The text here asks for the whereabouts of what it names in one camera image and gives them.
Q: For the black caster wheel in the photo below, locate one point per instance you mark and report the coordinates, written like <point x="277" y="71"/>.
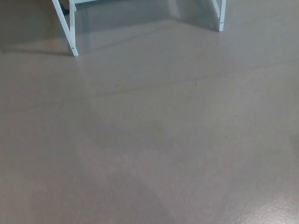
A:
<point x="64" y="9"/>

